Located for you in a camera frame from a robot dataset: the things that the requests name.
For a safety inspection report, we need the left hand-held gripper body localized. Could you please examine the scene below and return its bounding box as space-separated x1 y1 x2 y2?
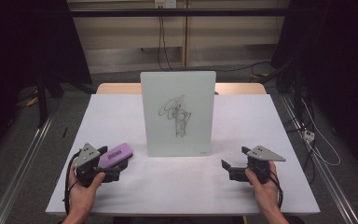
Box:
74 142 107 188

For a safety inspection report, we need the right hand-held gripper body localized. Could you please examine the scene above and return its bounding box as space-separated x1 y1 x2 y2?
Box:
245 145 287 185

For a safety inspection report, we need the purple board eraser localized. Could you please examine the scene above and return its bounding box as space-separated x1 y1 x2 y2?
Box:
97 142 134 169

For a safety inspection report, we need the glass whiteboard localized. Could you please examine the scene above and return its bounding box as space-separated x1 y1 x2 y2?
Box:
140 70 217 158

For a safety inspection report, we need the person's right hand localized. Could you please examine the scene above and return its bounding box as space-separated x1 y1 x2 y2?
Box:
244 160 283 217

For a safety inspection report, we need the person's left hand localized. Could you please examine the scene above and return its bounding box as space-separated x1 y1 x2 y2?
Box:
67 159 106 217

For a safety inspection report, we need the white power strip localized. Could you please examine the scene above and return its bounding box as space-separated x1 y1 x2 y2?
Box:
302 129 316 143

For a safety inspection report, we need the black metal stand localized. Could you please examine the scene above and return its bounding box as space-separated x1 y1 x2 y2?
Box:
36 73 49 129

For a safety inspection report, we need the black curtain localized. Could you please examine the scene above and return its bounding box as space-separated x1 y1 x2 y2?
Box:
0 0 93 164
270 0 358 180

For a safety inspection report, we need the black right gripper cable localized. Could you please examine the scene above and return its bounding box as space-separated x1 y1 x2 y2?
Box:
267 172 284 210

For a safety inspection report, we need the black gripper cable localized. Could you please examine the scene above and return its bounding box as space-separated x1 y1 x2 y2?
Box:
267 172 284 210
62 151 81 217

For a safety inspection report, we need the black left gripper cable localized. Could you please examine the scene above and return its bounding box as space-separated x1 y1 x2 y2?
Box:
62 151 81 217

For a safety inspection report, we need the black floor cable bundle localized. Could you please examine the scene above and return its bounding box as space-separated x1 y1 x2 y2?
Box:
284 115 317 185

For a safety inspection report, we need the aluminium floor rail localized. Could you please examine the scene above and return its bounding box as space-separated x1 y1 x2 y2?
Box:
279 92 358 224
0 114 56 224

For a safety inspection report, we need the white floor cable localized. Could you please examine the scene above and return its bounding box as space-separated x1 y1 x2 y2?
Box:
300 97 342 167

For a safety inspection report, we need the black hanging wall cable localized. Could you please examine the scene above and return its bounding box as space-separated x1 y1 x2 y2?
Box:
157 15 175 73

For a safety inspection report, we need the black horizontal frame bar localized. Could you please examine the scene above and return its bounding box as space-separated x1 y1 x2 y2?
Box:
69 7 293 18

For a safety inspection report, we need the white wall socket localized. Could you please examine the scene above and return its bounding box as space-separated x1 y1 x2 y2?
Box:
154 0 178 9

